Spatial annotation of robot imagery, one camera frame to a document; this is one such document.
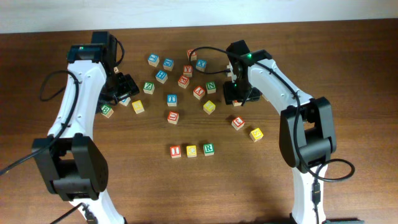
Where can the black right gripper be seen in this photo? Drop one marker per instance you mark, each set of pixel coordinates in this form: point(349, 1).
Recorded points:
point(230, 96)

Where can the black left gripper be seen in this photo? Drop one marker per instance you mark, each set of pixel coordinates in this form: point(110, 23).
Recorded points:
point(129, 88)

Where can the green R block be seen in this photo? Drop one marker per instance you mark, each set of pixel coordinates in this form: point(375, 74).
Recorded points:
point(208, 149)

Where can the yellow C block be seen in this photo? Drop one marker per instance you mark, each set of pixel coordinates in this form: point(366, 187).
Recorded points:
point(191, 151)

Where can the red I block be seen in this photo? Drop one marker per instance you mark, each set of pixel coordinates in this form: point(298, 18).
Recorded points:
point(175, 152)

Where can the red A block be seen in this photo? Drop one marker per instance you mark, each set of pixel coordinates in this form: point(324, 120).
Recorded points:
point(237, 103)

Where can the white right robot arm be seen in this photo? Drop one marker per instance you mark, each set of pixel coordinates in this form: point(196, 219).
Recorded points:
point(307, 132)

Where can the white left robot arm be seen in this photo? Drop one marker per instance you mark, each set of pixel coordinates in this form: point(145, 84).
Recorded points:
point(69, 162)

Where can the blue 5 block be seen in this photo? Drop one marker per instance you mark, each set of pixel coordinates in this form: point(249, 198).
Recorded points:
point(125, 101)

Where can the plain wooden block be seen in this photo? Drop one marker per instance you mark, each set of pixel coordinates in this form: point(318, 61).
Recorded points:
point(228, 71)

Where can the yellow block lower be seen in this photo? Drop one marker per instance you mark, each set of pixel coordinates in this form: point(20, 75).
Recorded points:
point(138, 106)

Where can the green Z block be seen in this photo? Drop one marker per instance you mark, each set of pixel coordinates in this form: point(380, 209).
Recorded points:
point(149, 88)

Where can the green B block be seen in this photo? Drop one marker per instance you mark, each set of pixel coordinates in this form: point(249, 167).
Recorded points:
point(106, 111)

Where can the green N block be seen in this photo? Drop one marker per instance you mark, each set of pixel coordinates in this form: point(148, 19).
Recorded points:
point(210, 87)

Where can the red 3 block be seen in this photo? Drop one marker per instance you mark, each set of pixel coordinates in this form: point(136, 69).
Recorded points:
point(237, 123)

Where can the yellow 8 block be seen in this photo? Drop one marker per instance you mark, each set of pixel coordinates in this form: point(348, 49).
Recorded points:
point(209, 107)

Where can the blue H block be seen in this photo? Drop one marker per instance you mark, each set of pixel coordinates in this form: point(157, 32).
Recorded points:
point(161, 76)

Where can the red Y tilted block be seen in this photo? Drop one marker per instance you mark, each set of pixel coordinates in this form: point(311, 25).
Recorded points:
point(199, 92)

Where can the yellow S block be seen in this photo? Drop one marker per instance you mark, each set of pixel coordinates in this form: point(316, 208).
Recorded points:
point(256, 134)

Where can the blue X block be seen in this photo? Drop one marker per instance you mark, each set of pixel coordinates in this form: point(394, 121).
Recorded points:
point(201, 65)

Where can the blue D block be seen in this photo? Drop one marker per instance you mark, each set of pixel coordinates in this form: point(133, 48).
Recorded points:
point(168, 64)

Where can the blue T block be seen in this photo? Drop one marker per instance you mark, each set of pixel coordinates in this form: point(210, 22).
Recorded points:
point(171, 100)

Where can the red Y upright block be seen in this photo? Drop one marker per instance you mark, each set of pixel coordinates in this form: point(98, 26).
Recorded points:
point(187, 70)

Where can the red C block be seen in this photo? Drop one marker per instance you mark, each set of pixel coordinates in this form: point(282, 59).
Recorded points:
point(192, 55)

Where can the red E block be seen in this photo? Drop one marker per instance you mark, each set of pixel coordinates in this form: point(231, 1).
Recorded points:
point(183, 81)

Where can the red U block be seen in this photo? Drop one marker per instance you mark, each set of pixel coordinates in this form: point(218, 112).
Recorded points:
point(173, 117)

